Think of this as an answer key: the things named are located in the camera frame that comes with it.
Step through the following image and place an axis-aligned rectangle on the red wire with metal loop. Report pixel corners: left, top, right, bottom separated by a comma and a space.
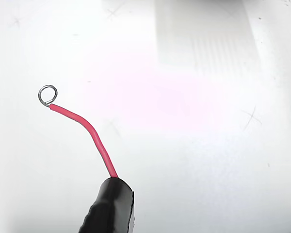
38, 84, 119, 179

